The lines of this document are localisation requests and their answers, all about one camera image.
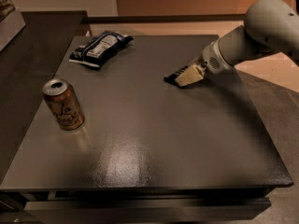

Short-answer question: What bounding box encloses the orange LaCroix soda can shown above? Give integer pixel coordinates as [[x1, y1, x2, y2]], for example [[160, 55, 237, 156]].
[[42, 78, 85, 131]]

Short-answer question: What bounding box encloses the grey box at left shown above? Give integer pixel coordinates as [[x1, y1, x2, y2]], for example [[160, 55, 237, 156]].
[[0, 0, 25, 51]]

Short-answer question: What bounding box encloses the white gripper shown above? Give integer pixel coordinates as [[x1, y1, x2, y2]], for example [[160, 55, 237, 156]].
[[175, 40, 232, 87]]

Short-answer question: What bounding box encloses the black rxbar chocolate bar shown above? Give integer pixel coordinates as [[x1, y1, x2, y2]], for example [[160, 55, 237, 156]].
[[164, 66, 187, 87]]

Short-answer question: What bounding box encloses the grey drawer front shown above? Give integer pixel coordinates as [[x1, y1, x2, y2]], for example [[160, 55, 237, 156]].
[[25, 198, 271, 224]]

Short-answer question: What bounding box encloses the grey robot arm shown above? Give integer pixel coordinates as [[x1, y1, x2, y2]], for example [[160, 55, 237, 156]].
[[172, 0, 299, 88]]

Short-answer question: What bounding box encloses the dark blue chip bag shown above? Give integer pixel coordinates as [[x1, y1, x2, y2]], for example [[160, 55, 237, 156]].
[[69, 31, 134, 68]]

